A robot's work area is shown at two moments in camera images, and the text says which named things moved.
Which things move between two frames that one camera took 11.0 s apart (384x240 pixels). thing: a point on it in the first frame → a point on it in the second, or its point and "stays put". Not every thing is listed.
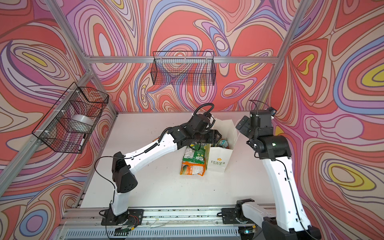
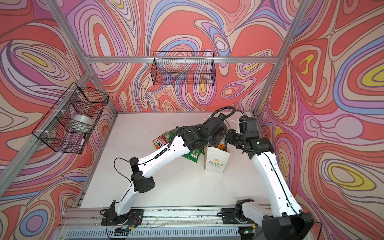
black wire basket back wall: (180, 68) stays put
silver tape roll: (83, 121) stays put
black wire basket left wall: (69, 125) stays put
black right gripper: (245, 121) → (228, 139)
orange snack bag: (189, 168) → (221, 146)
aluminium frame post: (283, 52) stays put
